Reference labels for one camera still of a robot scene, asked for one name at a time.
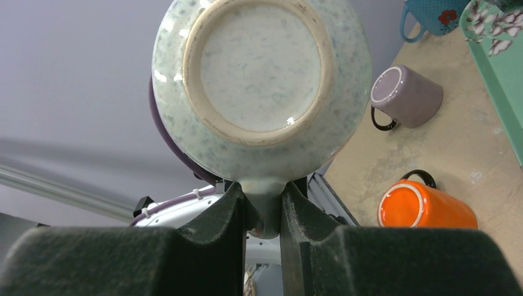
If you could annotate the lilac mug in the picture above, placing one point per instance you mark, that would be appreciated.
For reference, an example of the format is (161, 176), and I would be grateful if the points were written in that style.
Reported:
(402, 96)

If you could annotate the blue mug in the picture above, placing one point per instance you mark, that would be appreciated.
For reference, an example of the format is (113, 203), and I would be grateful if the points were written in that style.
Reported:
(438, 17)

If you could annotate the green floral tray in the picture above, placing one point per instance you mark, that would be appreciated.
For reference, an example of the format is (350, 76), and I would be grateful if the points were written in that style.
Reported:
(494, 39)

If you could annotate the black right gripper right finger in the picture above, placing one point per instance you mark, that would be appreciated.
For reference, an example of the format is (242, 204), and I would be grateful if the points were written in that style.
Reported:
(320, 256)

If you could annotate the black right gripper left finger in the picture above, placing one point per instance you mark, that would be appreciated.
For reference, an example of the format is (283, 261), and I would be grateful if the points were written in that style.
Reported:
(206, 256)

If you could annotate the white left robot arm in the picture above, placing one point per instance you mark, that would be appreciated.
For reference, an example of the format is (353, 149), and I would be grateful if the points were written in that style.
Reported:
(180, 210)

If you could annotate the orange mug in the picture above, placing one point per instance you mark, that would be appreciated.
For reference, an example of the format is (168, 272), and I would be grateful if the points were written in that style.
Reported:
(416, 202)

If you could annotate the white speckled mug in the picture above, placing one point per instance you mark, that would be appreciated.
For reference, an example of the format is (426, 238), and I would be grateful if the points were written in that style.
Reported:
(261, 92)

